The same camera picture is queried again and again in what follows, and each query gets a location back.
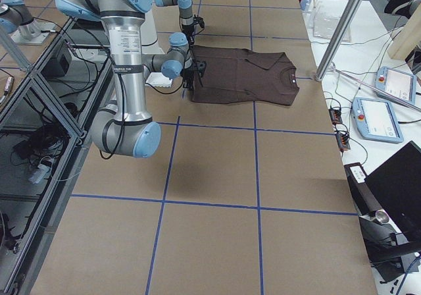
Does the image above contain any teach pendant tablet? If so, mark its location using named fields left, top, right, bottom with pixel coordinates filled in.
left=352, top=97, right=404, bottom=144
left=375, top=67, right=417, bottom=105

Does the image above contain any aluminium frame post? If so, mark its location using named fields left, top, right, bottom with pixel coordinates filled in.
left=315, top=0, right=362, bottom=82

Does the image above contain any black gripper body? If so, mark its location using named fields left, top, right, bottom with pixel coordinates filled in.
left=182, top=24, right=195, bottom=40
left=182, top=65, right=195, bottom=84

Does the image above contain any orange terminal board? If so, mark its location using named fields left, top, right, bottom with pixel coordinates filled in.
left=329, top=108, right=343, bottom=125

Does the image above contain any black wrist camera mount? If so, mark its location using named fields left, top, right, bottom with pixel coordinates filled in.
left=193, top=15, right=205, bottom=29
left=195, top=60, right=207, bottom=78

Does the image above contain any clear plastic sheet bag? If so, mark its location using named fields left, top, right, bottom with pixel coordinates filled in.
left=312, top=5, right=342, bottom=40

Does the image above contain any black box white label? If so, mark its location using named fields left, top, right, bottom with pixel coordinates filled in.
left=344, top=163, right=367, bottom=191

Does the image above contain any far teach pendant tablet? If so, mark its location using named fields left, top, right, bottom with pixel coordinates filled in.
left=375, top=67, right=417, bottom=105

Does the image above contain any black laptop monitor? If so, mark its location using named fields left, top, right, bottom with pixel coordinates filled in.
left=365, top=141, right=420, bottom=241

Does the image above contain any near teach pendant tablet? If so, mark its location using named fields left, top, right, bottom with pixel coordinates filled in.
left=352, top=97, right=404, bottom=144

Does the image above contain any silver metal cup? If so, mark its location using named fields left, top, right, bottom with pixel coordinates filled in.
left=374, top=209, right=390, bottom=225

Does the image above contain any dark brown t-shirt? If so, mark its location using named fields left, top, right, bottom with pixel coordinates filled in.
left=191, top=46, right=299, bottom=106

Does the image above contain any black electronics box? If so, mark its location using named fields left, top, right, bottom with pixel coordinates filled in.
left=41, top=41, right=72, bottom=78

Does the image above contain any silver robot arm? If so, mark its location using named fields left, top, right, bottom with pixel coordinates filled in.
left=154, top=0, right=201, bottom=45
left=55, top=0, right=195, bottom=158

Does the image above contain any aluminium side rail frame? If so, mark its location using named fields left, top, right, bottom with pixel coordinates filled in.
left=1, top=20, right=111, bottom=294

